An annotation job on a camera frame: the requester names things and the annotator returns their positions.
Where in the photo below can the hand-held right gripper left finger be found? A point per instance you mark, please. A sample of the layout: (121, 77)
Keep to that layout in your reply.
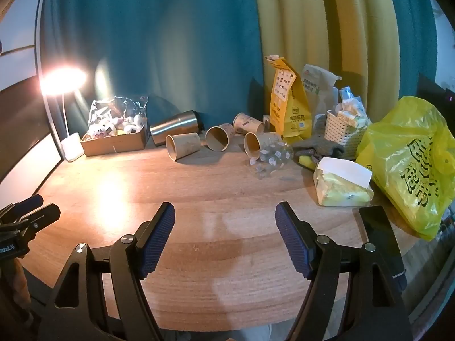
(158, 241)

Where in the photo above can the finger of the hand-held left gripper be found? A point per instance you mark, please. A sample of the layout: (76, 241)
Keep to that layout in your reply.
(28, 202)
(39, 216)

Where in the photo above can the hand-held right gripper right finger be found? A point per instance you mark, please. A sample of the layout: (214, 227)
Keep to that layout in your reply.
(291, 241)

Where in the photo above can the person's left forearm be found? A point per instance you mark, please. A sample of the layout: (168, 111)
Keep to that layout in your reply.
(14, 284)

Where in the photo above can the clear patterned glass cup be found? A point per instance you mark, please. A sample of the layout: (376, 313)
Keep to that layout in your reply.
(275, 154)

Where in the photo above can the brown paper cup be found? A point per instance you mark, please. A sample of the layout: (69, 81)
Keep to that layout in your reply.
(254, 144)
(185, 145)
(248, 122)
(227, 129)

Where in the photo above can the yellow tissue pack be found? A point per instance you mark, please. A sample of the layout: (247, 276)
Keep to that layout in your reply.
(337, 191)

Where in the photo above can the white desk lamp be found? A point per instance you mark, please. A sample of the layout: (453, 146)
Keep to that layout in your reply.
(73, 147)

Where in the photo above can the yellow cloth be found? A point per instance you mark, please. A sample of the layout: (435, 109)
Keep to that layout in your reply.
(305, 162)

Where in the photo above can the grey glove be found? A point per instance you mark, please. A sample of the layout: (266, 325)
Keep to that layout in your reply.
(316, 145)

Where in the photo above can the person's grey pants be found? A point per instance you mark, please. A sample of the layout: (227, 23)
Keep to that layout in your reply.
(245, 332)

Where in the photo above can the cardboard box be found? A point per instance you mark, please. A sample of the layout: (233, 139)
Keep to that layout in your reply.
(113, 145)

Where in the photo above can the stainless steel tumbler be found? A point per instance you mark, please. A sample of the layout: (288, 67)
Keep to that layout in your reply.
(176, 125)

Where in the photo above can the clear bag of white items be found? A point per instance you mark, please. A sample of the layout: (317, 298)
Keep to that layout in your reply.
(117, 122)

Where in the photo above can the white woven basket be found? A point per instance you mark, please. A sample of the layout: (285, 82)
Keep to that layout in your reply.
(343, 131)

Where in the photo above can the yellow paper bag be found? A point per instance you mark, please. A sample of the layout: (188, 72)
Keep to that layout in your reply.
(288, 106)

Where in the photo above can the plastic wrapped packets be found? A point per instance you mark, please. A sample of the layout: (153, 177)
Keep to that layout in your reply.
(352, 113)

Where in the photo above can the yellow plastic bag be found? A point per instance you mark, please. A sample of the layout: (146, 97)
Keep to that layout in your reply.
(408, 142)

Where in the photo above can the white paper bag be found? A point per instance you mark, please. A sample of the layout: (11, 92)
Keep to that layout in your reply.
(318, 85)

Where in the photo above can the teal curtain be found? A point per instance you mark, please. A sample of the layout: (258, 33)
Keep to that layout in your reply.
(412, 35)
(160, 42)

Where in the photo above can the yellow curtain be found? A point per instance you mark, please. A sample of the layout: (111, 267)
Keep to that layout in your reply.
(320, 25)

